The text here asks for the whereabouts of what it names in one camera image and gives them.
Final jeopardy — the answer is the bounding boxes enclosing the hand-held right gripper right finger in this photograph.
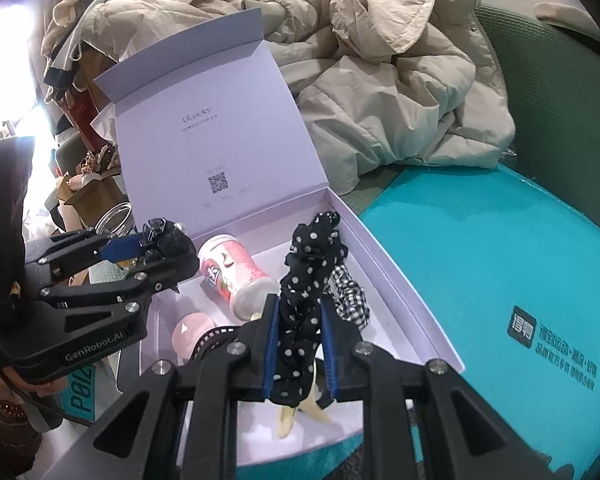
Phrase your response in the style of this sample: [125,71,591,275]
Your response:
[320,295,556,480]

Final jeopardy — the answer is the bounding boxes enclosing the lavender gift box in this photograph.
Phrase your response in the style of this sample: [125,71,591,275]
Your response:
[92,7,466,466]

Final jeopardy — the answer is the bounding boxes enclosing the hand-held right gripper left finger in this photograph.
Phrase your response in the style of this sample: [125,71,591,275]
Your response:
[92,294,281,480]

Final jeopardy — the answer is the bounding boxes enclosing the brown bead bracelet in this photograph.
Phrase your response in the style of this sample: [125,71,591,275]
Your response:
[0,377,28,413]

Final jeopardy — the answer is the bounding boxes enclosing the black polka dot hair claw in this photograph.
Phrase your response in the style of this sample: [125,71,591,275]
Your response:
[277,211,348,438]

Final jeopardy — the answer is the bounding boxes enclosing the beige down jacket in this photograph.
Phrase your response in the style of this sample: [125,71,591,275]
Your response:
[40,0,516,196]

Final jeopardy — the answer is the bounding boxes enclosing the green sofa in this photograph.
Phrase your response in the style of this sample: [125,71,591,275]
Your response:
[352,4,600,248]

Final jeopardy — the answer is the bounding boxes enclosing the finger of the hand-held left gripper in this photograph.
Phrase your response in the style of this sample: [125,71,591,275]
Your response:
[25,228,145,281]
[37,247,201,311]

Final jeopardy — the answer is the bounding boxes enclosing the person's left hand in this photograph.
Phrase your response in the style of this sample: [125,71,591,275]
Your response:
[17,377,68,400]

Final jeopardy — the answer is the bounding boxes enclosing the brown paper bag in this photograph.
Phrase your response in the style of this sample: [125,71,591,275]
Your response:
[55,172,126,231]

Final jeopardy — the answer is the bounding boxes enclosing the black tape roll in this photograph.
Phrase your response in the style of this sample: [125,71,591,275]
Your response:
[187,325,241,361]

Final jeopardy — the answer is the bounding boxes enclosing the pink gum bottle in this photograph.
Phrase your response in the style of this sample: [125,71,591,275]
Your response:
[198,234,279,321]

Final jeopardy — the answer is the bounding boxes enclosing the pink round compact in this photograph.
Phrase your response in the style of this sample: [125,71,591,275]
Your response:
[172,313,216,361]

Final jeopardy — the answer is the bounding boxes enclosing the glass jar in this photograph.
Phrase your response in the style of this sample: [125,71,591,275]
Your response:
[96,202,136,241]

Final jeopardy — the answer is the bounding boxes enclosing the red bag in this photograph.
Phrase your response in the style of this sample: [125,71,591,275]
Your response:
[55,90,106,146]

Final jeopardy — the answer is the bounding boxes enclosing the black white gingham scrunchie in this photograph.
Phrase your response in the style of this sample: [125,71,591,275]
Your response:
[325,267,371,331]

